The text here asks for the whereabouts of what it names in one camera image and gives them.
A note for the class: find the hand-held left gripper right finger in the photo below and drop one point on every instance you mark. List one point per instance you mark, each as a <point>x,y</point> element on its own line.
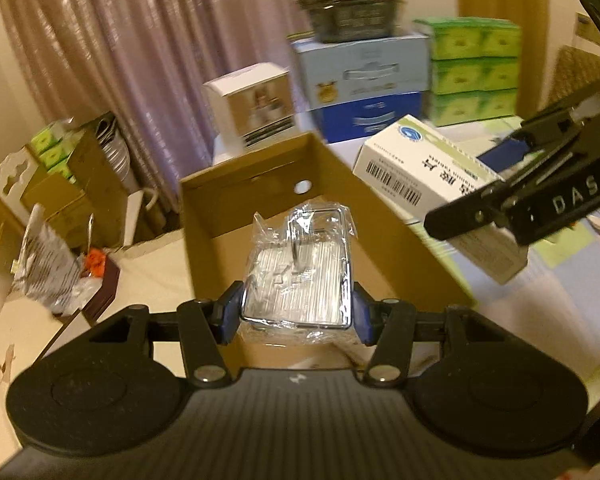
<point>362,317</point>

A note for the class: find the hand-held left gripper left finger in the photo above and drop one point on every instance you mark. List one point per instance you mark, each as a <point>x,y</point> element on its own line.
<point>230,312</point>

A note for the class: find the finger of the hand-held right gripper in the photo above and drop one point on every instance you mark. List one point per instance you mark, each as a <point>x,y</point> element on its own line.
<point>465,215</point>
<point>500,152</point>

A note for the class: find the white medicine box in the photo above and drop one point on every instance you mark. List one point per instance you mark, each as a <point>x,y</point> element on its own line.
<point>410,160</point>

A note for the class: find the checked cloth covered desktop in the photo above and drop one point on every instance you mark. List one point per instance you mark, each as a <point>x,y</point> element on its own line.
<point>550,320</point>

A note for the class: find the stack of green tissue packs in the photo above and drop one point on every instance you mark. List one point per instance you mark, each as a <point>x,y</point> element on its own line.
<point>470,70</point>

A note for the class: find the yellow quilted cushion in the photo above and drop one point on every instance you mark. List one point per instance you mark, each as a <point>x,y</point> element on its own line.
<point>580,80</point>

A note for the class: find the dark brown wooden box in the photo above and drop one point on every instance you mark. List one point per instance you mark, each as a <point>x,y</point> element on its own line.
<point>102,290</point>

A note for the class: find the small orange object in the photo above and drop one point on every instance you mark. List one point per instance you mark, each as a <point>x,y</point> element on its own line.
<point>95,261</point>

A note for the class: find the golden curtain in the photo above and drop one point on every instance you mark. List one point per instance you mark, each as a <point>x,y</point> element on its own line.
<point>500,5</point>

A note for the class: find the blue and white carton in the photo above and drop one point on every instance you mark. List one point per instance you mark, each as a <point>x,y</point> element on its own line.
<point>365,85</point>

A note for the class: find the brown cardboard storage box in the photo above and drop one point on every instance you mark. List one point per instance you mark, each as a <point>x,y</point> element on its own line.
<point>87,185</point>

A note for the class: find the silver printed foil bag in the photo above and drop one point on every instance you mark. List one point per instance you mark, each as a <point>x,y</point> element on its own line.
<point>45,260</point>

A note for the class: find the black printed box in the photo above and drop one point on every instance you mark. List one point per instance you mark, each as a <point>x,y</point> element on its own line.
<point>352,20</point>

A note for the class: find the stack of metal bowls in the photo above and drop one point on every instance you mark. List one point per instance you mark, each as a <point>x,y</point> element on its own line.
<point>112,150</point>

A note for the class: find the white box with photo print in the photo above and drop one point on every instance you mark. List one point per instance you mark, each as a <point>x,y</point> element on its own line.
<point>252,100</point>

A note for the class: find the green packs in cardboard box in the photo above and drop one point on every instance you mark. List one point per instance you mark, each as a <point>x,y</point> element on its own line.
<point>55,150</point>

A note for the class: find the shiny brown curtain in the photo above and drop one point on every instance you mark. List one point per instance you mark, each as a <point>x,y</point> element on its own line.
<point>155,50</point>

